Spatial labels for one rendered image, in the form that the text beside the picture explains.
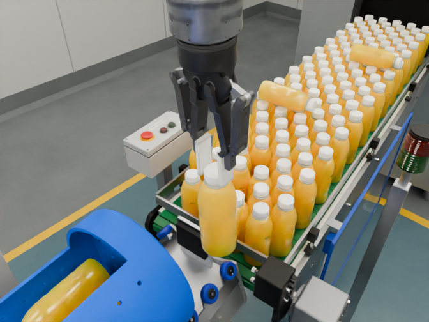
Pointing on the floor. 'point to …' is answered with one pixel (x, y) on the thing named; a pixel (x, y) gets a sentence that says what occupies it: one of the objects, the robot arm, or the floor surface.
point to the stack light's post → (376, 245)
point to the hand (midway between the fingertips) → (214, 161)
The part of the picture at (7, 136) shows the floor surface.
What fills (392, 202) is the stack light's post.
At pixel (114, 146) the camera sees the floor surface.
